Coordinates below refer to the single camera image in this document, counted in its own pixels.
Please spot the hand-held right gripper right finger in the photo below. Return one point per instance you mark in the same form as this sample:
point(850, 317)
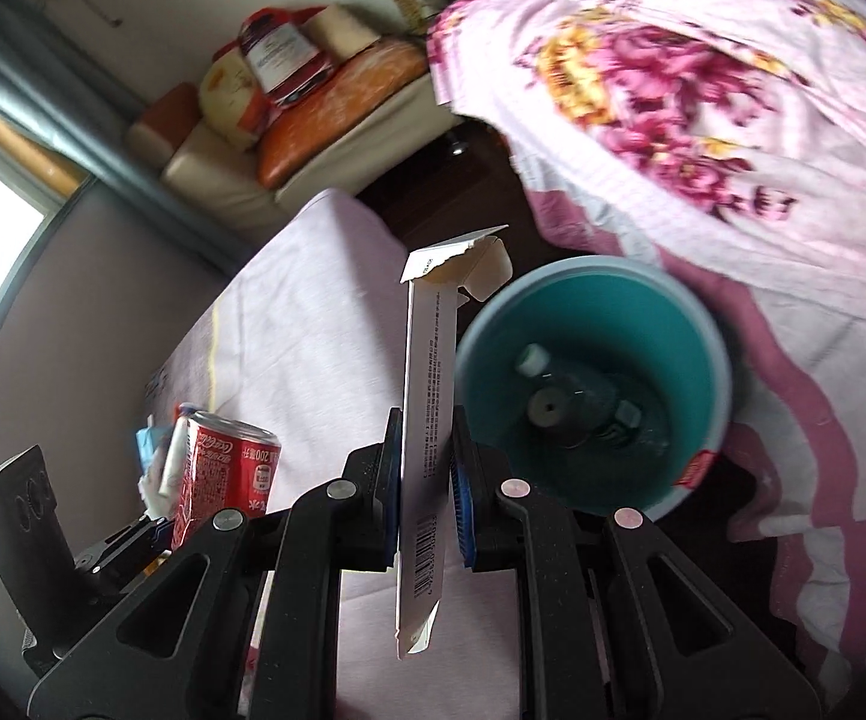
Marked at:
point(463, 510)

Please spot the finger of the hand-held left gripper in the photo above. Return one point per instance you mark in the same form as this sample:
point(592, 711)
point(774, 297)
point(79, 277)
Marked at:
point(132, 547)

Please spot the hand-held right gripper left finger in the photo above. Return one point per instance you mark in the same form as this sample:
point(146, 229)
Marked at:
point(391, 476)

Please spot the white carton box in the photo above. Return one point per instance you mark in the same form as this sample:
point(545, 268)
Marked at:
point(425, 390)

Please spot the red soda can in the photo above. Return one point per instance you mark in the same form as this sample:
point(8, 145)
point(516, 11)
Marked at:
point(223, 465)

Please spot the teal plastic bin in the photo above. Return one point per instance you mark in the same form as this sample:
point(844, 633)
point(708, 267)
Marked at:
point(493, 360)

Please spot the clear plastic bottle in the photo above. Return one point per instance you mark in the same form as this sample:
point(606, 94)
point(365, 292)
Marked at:
point(590, 397)

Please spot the blue and white packet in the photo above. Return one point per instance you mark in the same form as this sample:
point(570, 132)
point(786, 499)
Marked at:
point(149, 450)

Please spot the white tube wrapper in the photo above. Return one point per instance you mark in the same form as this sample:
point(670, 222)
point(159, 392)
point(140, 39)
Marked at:
point(175, 457)

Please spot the cream leather armchair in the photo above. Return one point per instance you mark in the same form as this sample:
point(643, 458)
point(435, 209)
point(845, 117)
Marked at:
point(200, 165)

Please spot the orange seat cushion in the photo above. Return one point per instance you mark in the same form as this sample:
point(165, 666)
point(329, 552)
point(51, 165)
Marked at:
point(343, 105)

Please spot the cream plastic bag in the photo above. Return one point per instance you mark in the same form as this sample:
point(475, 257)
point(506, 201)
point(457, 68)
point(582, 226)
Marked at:
point(226, 97)

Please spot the grey pipe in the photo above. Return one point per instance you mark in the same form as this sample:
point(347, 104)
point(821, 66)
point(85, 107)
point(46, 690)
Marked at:
point(65, 127)

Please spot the red gift bag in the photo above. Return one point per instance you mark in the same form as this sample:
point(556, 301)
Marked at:
point(283, 52)

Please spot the beige paper bag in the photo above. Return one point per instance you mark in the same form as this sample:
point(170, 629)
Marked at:
point(339, 30)

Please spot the floral pink bed sheet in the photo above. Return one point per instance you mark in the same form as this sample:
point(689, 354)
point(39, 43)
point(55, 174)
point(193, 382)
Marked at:
point(665, 90)

